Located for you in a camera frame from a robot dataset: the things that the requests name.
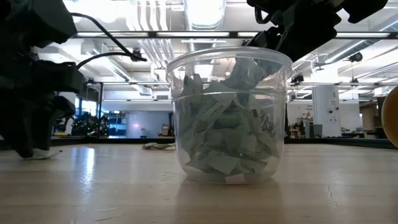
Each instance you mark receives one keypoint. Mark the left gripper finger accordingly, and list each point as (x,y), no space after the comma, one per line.
(43,137)
(21,140)

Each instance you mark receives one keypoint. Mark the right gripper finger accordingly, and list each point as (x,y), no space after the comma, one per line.
(267,39)

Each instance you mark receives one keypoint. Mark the black ceiling spotlight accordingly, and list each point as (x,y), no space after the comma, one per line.
(136,55)
(356,57)

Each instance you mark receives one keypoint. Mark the blue storage shelf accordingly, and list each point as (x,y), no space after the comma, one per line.
(118,124)

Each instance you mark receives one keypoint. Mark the wooden cabinet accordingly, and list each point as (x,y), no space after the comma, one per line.
(370,118)

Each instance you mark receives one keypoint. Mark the yellow mug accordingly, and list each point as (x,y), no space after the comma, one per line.
(391,116)

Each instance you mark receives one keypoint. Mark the clear plastic tub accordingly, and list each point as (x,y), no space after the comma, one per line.
(178,130)

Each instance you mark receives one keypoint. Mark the background black rig frame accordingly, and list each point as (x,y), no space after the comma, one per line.
(101,102)

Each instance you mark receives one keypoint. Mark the silver ventilation duct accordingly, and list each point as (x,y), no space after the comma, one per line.
(203,12)

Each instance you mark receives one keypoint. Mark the black aluminium table frame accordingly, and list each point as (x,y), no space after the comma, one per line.
(342,142)

